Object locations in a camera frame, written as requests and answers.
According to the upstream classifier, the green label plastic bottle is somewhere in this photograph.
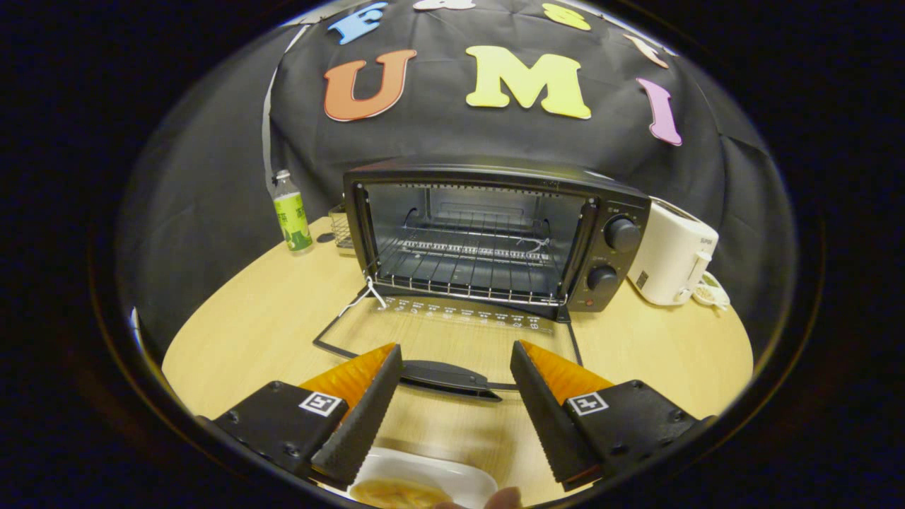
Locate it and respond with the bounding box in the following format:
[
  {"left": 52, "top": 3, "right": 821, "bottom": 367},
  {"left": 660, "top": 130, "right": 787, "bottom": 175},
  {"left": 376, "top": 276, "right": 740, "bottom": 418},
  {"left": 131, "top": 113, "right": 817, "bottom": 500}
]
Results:
[{"left": 272, "top": 170, "right": 314, "bottom": 255}]

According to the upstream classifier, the white pop-up toaster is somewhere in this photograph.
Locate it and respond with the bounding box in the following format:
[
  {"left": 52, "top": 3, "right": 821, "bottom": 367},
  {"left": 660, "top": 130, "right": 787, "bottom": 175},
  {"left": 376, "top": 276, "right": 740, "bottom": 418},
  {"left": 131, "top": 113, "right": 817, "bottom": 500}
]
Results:
[{"left": 627, "top": 198, "right": 720, "bottom": 306}]

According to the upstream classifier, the small wire basket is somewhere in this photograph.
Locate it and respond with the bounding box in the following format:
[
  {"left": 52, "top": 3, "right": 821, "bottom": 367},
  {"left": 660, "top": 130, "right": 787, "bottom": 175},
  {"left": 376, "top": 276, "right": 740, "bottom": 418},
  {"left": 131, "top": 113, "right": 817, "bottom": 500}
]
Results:
[{"left": 328, "top": 204, "right": 354, "bottom": 250}]

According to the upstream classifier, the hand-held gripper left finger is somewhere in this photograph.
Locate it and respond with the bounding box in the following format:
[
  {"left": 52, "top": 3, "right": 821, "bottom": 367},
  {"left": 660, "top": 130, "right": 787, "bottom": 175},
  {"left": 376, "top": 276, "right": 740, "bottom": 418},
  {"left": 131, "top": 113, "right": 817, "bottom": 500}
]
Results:
[{"left": 212, "top": 344, "right": 404, "bottom": 490}]

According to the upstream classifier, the black toaster oven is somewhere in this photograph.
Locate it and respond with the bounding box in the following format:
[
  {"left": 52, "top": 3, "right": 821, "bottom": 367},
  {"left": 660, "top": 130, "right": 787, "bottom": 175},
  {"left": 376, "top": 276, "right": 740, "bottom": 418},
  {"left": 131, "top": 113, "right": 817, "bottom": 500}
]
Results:
[{"left": 313, "top": 157, "right": 652, "bottom": 402}]

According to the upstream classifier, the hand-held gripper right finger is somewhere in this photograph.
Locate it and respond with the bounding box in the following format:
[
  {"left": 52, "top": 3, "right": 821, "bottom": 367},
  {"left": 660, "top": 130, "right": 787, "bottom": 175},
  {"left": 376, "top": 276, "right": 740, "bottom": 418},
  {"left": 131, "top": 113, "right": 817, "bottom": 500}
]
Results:
[{"left": 510, "top": 340, "right": 711, "bottom": 492}]

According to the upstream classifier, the white square plate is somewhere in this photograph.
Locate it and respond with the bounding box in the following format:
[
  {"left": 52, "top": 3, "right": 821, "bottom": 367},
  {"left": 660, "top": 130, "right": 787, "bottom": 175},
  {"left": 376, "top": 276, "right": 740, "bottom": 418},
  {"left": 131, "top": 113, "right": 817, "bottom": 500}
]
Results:
[{"left": 346, "top": 447, "right": 498, "bottom": 509}]

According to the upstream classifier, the golden bread roll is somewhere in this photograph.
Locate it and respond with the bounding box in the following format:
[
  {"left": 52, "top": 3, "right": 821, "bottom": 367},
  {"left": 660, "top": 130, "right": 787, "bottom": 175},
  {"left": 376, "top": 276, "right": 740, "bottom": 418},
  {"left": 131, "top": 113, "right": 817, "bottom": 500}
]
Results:
[{"left": 350, "top": 479, "right": 453, "bottom": 509}]

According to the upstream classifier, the divided white snack dish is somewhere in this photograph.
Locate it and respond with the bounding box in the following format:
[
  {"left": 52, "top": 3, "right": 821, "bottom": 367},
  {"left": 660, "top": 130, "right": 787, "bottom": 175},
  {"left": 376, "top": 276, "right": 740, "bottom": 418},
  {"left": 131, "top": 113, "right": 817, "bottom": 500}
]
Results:
[{"left": 693, "top": 272, "right": 731, "bottom": 310}]

